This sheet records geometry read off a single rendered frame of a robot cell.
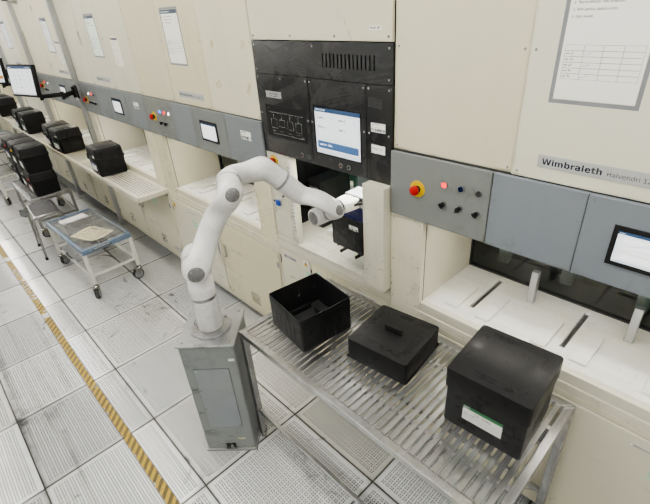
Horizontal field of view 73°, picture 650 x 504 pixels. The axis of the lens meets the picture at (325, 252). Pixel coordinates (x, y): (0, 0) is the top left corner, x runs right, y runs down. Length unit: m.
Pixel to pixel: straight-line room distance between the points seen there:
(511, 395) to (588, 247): 0.52
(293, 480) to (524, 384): 1.37
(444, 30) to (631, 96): 0.60
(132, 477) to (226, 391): 0.73
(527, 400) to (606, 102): 0.88
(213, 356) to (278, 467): 0.74
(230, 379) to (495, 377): 1.25
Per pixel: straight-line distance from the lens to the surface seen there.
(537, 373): 1.62
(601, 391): 1.87
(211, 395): 2.36
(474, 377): 1.55
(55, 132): 5.67
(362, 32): 1.86
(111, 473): 2.84
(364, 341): 1.86
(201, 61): 2.86
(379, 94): 1.83
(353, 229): 2.14
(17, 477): 3.10
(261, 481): 2.54
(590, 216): 1.54
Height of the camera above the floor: 2.11
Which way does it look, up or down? 30 degrees down
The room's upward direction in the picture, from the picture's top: 4 degrees counter-clockwise
